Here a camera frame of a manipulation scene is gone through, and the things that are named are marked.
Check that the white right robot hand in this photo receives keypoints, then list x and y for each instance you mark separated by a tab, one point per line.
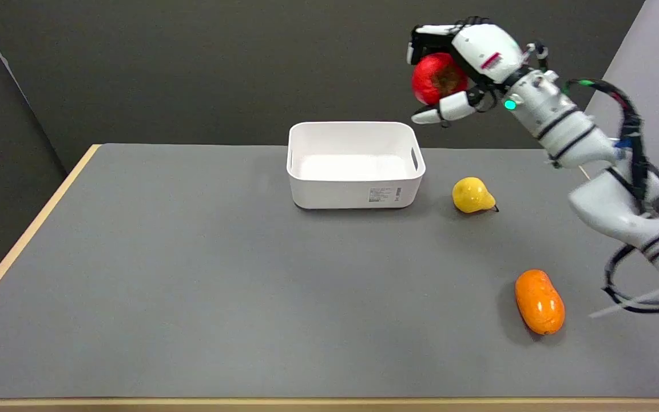
484	51

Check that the red apple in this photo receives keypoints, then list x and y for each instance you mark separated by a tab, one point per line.
437	78

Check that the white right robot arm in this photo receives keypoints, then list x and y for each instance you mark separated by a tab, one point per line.
581	137

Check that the white plastic box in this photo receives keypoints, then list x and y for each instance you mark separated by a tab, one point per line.
354	166

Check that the yellow pear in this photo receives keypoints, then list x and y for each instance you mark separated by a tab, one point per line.
471	195

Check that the orange oval fruit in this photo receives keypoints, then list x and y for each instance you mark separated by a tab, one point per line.
540	301

